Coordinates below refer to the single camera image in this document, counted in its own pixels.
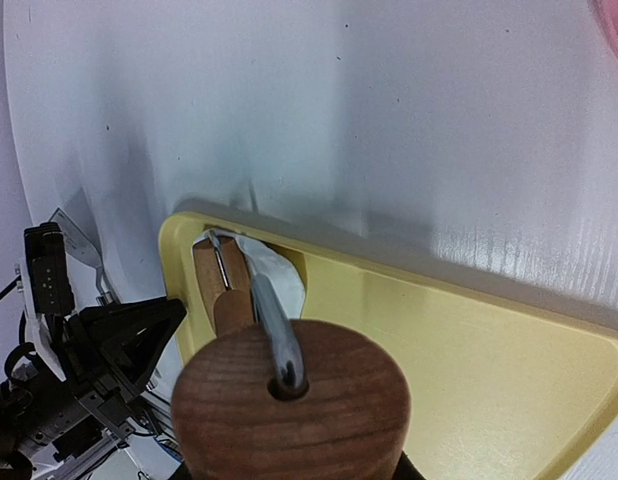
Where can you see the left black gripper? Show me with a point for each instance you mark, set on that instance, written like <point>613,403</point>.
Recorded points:
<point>107,355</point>

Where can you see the wooden double-ended rolling pin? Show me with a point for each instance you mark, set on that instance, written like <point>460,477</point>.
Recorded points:
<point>263,396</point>

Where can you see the white dough lump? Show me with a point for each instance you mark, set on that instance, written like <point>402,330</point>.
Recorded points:
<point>261,259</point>

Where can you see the yellow plastic tray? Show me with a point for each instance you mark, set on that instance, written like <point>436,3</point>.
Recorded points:
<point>499,390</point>

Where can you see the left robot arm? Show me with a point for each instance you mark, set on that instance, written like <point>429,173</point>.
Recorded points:
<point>47,287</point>

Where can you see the pink plastic tray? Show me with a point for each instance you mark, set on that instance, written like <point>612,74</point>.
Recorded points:
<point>606,16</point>

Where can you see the metal scraper with wooden handle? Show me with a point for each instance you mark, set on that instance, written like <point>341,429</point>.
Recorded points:
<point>82,242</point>

